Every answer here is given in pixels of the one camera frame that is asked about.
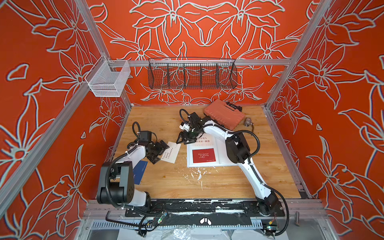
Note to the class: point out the black wire wall basket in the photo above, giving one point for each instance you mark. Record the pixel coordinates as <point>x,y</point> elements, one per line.
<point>188,73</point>

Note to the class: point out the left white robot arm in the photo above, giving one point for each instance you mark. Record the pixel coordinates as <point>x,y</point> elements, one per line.
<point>116,185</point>

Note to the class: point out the white photo album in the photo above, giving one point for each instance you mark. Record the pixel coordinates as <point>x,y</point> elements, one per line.
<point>222,159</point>

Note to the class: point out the white card red text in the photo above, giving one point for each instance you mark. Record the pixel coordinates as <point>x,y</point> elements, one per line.
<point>206,140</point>

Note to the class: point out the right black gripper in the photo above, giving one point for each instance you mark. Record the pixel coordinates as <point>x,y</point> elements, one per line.
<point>184,133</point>

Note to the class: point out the clear mesh wall basket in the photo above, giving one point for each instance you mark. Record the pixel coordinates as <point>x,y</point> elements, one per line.
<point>108,78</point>

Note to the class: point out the orange plastic tool case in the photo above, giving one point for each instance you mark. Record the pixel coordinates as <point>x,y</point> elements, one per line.
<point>225,114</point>

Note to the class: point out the dark blue card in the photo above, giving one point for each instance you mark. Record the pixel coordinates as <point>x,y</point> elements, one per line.
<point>139,171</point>

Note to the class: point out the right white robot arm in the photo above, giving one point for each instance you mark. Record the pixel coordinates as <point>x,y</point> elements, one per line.
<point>240,147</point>

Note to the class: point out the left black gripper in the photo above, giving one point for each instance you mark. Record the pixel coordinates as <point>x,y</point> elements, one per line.
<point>160,149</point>

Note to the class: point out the red photo card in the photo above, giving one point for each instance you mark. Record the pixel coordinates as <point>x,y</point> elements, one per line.
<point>203,156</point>

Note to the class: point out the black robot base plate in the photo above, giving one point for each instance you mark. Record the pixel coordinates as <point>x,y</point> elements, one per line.
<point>248,207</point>

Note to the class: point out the cream card small text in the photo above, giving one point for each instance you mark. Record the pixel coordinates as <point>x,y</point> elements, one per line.
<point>170,154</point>

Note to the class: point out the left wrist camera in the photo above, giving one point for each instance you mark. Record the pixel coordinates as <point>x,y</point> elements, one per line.
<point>146,137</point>

